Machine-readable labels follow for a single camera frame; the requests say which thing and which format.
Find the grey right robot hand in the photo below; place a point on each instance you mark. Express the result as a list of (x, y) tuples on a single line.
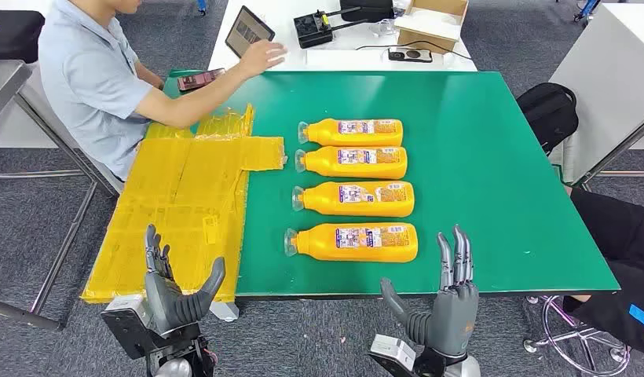
[(454, 317)]

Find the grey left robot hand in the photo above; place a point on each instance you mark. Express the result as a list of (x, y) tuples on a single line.
[(166, 302)]

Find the person's right hand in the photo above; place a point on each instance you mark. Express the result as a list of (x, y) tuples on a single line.
[(262, 60)]

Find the orange detergent bottle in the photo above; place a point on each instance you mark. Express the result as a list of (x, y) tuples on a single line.
[(327, 165), (327, 203), (327, 134), (322, 245)]

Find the person's right forearm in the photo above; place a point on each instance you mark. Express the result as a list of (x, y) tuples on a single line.
[(202, 99)]

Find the black tablet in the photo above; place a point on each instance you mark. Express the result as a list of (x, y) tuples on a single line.
[(246, 31)]

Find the black router with antennas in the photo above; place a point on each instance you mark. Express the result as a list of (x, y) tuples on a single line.
[(311, 31)]

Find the white table foot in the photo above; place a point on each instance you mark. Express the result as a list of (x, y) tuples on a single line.
[(226, 311)]

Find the white table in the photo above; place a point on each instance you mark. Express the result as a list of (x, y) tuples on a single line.
[(327, 57)]

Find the smartphone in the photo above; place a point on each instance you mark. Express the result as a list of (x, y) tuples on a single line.
[(199, 80)]

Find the chrome stool base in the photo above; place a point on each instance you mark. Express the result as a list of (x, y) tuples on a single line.
[(530, 346)]

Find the yellow taped cardboard sheet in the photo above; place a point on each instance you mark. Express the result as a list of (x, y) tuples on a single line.
[(160, 208)]

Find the black bag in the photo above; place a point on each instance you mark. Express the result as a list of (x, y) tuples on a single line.
[(366, 9)]

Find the clear plastic wrap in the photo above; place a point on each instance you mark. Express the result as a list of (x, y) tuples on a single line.
[(383, 27)]

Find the green table mat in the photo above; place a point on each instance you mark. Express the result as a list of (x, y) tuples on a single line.
[(457, 182)]

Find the open cardboard box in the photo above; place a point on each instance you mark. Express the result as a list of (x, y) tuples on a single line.
[(431, 39)]

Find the person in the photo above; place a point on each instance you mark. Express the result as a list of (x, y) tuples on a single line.
[(613, 234), (88, 78)]

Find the black backpack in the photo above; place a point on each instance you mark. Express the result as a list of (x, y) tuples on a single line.
[(545, 114)]

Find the white side desk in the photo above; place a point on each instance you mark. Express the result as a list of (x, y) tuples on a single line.
[(15, 130), (603, 62)]

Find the black hard case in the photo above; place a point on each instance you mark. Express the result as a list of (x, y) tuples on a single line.
[(15, 36)]

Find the grey metal table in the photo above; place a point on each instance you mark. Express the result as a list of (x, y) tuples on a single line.
[(4, 78)]

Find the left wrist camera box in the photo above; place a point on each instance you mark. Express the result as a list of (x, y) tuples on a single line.
[(125, 306)]

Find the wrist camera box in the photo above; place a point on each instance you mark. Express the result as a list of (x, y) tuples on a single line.
[(392, 349), (125, 306)]

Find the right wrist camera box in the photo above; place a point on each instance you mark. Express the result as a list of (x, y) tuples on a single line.
[(392, 349)]

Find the black camera device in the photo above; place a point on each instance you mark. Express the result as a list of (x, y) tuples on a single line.
[(410, 54)]

